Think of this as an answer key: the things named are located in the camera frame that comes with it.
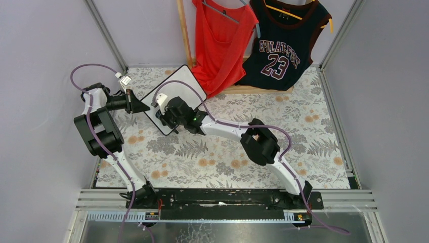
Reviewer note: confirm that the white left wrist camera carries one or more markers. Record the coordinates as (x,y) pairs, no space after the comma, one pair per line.
(123,80)

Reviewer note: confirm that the wooden clothes rack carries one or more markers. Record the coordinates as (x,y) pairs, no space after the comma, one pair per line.
(191,61)

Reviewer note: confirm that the blue black whiteboard eraser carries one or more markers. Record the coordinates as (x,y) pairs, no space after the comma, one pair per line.
(158,114)

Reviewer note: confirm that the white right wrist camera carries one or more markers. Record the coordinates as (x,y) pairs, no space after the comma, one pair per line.
(160,100)

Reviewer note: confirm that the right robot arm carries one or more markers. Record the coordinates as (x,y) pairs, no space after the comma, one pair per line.
(256,138)

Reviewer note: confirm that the yellow clothes hanger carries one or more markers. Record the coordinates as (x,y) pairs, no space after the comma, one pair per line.
(330,22)

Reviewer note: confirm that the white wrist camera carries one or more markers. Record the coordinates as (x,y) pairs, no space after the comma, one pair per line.
(160,100)
(123,80)

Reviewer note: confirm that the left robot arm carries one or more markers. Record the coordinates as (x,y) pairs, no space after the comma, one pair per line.
(104,139)

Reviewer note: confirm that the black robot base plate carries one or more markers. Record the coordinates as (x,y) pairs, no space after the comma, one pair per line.
(232,200)

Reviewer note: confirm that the floral patterned table mat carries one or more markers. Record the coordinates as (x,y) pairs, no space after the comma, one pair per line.
(185,160)

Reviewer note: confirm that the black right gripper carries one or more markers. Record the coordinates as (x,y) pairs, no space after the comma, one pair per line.
(164,118)

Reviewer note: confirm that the aluminium frame rail right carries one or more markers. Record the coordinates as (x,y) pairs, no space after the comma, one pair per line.
(342,31)

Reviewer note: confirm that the aluminium frame post left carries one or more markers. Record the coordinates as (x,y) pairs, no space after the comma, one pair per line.
(106,34)

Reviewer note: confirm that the navy basketball jersey 23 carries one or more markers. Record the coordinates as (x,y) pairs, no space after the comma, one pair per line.
(283,52)

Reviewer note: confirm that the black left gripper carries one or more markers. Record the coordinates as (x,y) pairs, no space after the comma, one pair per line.
(129,102)

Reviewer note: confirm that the slotted cable duct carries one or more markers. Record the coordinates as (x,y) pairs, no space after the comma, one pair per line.
(219,216)

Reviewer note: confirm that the red tank top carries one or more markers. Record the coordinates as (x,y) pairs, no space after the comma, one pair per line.
(220,45)

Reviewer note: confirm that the grey clothes hanger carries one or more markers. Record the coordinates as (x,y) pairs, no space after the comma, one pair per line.
(256,26)

